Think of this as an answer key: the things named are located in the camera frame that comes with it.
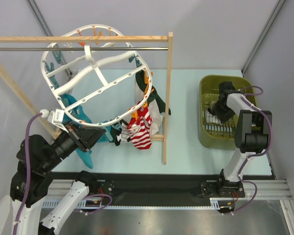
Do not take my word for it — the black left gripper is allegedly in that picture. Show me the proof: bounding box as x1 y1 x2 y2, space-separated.
42 118 107 170

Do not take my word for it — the white pinstriped black-toe sock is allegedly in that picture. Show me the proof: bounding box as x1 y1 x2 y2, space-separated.
111 119 131 146
205 110 222 125

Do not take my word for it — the teal clothes peg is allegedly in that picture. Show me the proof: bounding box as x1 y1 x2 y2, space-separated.
110 121 122 134
52 51 62 64

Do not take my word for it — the orange clothes peg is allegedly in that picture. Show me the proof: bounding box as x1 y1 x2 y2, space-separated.
92 26 102 37
131 102 147 120
143 69 150 98

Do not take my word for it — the red white santa sock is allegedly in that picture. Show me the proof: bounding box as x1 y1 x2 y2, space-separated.
127 118 152 150

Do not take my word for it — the red white striped sock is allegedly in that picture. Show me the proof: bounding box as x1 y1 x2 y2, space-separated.
137 104 153 136

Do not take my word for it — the green and white garment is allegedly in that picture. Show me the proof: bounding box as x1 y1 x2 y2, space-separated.
134 70 166 136

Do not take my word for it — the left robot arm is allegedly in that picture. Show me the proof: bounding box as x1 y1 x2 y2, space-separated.
10 118 104 235

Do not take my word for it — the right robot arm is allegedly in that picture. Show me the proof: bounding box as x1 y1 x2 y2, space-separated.
208 81 272 197

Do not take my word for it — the white plastic clip hanger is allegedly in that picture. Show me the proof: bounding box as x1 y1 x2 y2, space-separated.
41 23 154 129

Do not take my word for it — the olive green plastic basket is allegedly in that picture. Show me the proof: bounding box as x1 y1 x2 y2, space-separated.
198 75 251 150

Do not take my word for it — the teal blue garment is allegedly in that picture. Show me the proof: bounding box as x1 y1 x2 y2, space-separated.
60 94 121 169

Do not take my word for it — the metal hanging rod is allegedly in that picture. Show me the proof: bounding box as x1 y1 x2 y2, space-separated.
0 46 169 51

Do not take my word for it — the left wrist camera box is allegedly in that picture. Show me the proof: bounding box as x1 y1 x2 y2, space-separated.
40 109 67 131

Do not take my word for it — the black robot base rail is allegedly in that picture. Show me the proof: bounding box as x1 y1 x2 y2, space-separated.
95 173 245 207

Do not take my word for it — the wooden clothes rack frame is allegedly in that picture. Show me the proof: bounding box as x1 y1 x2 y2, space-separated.
0 31 174 165

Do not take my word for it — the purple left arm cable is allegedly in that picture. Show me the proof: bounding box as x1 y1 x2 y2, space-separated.
12 112 44 235

